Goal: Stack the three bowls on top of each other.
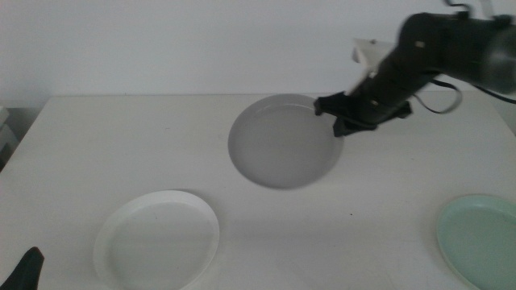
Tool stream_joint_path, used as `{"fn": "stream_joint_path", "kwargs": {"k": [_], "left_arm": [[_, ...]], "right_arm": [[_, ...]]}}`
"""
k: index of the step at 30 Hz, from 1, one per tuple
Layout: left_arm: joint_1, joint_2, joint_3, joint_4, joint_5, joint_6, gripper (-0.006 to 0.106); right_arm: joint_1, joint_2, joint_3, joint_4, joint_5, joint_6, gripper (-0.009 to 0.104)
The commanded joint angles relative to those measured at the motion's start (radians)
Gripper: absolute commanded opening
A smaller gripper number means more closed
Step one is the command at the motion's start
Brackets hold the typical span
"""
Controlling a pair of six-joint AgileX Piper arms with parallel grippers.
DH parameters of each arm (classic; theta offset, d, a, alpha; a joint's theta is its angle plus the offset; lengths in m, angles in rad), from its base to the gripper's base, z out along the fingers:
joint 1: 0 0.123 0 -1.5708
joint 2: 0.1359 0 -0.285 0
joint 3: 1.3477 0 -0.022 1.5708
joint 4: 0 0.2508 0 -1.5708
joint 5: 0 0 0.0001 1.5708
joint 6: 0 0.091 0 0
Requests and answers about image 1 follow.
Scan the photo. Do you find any grey shallow bowl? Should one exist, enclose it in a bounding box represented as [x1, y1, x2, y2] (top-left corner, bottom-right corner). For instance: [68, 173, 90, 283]
[227, 93, 345, 190]

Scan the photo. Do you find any thin black right gripper cable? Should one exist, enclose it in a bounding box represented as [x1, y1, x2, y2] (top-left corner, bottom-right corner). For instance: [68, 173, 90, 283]
[413, 78, 464, 115]

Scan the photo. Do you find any thin black looped right cable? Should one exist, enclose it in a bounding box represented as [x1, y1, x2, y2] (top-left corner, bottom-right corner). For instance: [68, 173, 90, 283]
[443, 0, 475, 19]

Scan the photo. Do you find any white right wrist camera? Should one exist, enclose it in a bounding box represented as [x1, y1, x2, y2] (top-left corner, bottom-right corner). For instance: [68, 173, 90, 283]
[351, 38, 394, 97]

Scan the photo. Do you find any mint green shallow bowl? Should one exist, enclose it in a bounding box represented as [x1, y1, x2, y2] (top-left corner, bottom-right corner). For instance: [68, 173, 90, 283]
[436, 194, 516, 290]

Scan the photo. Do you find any black right camera cable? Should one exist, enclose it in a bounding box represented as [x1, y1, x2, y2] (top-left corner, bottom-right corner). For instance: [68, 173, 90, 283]
[469, 82, 516, 106]

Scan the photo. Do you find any white shallow bowl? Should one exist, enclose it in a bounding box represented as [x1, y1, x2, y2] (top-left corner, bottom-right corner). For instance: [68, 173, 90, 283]
[93, 189, 222, 290]

